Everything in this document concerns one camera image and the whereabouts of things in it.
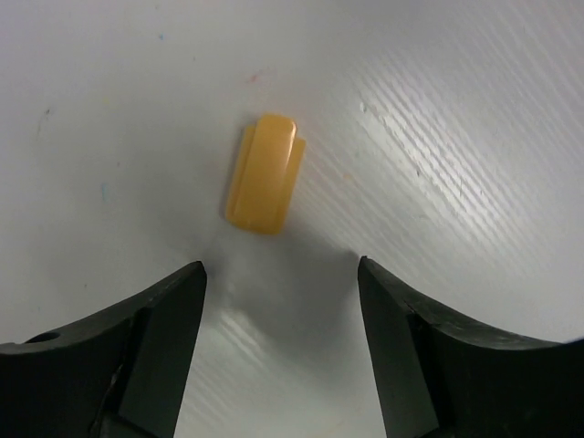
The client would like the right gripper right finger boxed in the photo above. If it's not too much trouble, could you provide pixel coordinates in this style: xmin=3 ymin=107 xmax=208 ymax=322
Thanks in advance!
xmin=358 ymin=257 xmax=583 ymax=437

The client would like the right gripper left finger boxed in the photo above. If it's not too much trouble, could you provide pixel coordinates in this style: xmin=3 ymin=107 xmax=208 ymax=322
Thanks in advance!
xmin=1 ymin=262 xmax=207 ymax=437

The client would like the orange eraser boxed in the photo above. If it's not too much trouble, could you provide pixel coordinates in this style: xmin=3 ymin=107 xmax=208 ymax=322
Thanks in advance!
xmin=225 ymin=114 xmax=306 ymax=235

